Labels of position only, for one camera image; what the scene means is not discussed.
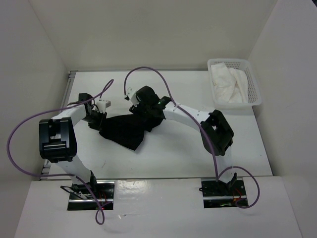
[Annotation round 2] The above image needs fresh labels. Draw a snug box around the white perforated plastic basket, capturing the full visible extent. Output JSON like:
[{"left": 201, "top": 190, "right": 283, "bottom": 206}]
[{"left": 208, "top": 59, "right": 262, "bottom": 109}]

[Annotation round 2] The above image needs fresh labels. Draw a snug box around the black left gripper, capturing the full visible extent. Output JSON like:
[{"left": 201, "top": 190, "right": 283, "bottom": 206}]
[{"left": 82, "top": 109, "right": 107, "bottom": 133}]

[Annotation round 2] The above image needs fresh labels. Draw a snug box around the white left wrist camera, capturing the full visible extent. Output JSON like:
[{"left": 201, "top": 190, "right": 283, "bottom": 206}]
[{"left": 96, "top": 100, "right": 111, "bottom": 113}]

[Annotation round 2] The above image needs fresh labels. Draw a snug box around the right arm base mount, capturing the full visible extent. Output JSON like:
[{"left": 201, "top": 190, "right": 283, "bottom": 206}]
[{"left": 199, "top": 179, "right": 249, "bottom": 208}]

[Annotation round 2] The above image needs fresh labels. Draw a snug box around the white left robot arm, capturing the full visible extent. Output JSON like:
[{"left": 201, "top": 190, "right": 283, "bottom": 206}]
[{"left": 39, "top": 93, "right": 111, "bottom": 198}]

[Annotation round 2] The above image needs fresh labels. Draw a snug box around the black skirt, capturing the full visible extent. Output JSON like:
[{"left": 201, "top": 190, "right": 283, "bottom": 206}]
[{"left": 99, "top": 114, "right": 163, "bottom": 151}]

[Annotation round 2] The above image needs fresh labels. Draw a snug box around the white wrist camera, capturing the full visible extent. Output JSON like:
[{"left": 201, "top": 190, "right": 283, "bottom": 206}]
[
  {"left": 96, "top": 100, "right": 111, "bottom": 113},
  {"left": 124, "top": 87, "right": 139, "bottom": 106}
]

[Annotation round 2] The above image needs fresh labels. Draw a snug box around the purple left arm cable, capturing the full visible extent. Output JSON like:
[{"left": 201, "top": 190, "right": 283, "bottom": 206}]
[{"left": 6, "top": 79, "right": 115, "bottom": 225}]

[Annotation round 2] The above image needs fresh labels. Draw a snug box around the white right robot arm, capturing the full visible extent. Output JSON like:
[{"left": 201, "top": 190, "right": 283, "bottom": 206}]
[{"left": 125, "top": 86, "right": 237, "bottom": 196}]

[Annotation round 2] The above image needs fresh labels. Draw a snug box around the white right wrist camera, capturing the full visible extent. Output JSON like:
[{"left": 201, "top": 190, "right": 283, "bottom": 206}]
[{"left": 124, "top": 87, "right": 139, "bottom": 106}]

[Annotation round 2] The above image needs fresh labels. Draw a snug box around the white skirt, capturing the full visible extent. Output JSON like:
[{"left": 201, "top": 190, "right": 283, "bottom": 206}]
[{"left": 210, "top": 62, "right": 248, "bottom": 104}]

